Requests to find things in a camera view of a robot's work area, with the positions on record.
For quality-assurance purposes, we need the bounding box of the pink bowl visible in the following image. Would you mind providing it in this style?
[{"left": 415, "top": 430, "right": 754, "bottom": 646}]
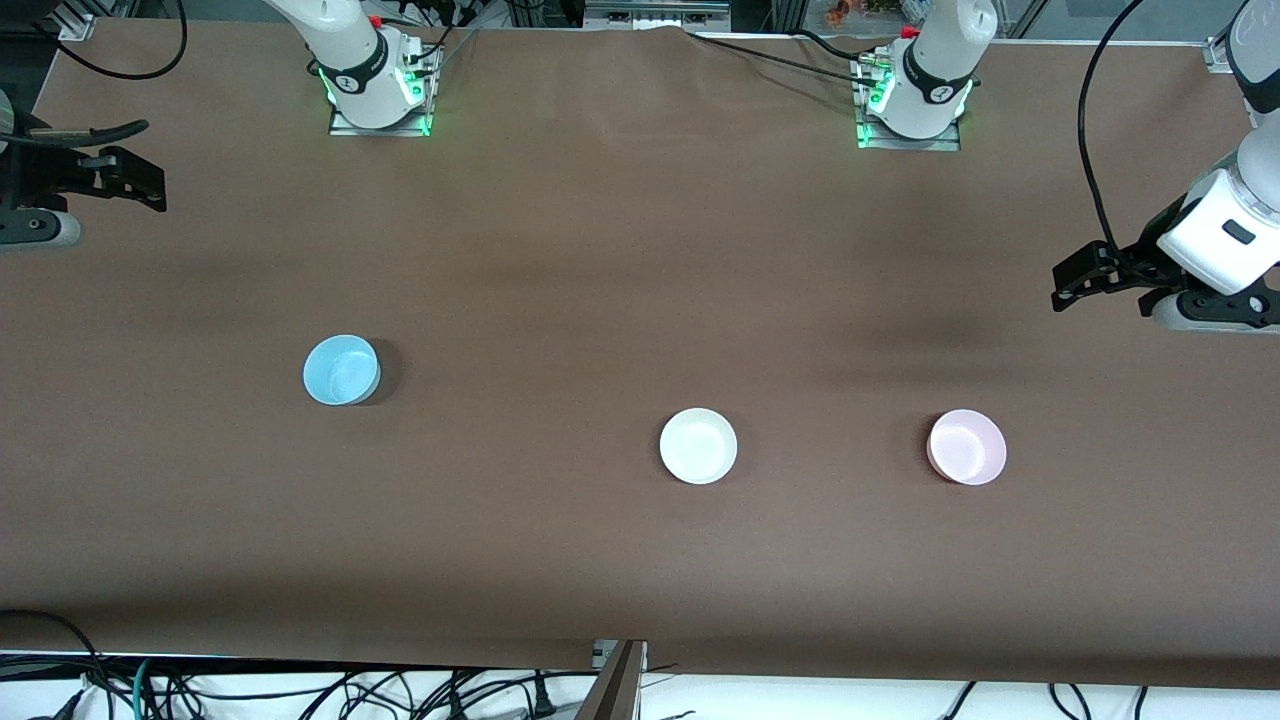
[{"left": 926, "top": 409, "right": 1008, "bottom": 487}]

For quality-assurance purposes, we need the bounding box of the light blue bowl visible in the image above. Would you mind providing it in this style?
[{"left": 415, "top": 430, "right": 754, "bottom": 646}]
[{"left": 303, "top": 334, "right": 382, "bottom": 407}]

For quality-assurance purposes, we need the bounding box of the white bowl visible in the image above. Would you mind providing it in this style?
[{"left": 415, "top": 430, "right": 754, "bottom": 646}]
[{"left": 659, "top": 407, "right": 739, "bottom": 486}]

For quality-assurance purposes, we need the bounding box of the brown table cover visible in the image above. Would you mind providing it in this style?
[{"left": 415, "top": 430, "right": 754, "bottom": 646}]
[{"left": 0, "top": 18, "right": 1280, "bottom": 691}]

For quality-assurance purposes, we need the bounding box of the grey metal fixture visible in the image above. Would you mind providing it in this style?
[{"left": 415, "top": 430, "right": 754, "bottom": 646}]
[{"left": 585, "top": 0, "right": 732, "bottom": 31}]

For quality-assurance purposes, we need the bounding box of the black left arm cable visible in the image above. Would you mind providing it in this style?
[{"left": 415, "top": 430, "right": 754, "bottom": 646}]
[{"left": 1077, "top": 0, "right": 1147, "bottom": 253}]

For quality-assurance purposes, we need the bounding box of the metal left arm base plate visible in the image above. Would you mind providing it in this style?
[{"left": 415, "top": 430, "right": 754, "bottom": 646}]
[{"left": 855, "top": 55, "right": 963, "bottom": 153}]

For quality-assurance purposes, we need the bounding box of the long black base cable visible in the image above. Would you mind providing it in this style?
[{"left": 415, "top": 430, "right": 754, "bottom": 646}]
[{"left": 685, "top": 30, "right": 883, "bottom": 93}]

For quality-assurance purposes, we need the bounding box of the black looping floor cable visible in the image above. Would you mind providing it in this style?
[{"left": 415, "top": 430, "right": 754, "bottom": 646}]
[{"left": 0, "top": 608, "right": 113, "bottom": 720}]

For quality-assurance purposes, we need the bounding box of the aluminium frame post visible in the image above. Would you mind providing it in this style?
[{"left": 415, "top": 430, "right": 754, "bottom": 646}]
[{"left": 575, "top": 640, "right": 649, "bottom": 720}]

